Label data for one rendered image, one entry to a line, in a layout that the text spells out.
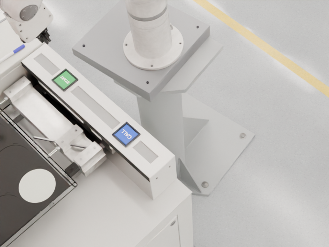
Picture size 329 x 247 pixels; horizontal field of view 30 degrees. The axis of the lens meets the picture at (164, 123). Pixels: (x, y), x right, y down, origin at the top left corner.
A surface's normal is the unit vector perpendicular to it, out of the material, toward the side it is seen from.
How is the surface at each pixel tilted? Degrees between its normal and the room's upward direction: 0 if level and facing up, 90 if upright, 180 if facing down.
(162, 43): 87
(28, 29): 90
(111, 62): 3
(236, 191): 0
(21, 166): 0
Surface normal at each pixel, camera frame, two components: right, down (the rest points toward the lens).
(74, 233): -0.05, -0.51
